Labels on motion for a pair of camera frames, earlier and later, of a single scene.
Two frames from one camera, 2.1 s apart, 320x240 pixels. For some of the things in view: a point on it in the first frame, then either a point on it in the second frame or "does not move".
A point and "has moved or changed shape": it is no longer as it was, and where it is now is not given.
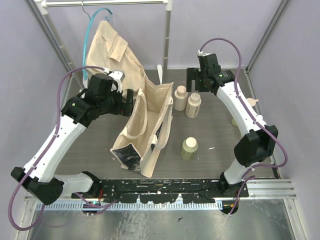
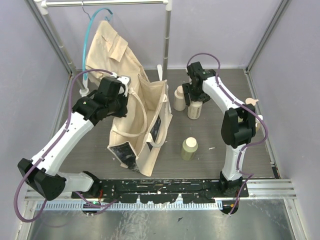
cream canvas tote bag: x=140 y=145 has moved or changed shape
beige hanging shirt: x=108 y=49 does not move
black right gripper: x=193 y=74 → x=187 y=89
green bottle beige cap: x=190 y=145 does not move
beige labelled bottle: x=193 y=105 does not move
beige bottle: x=180 y=98 does not move
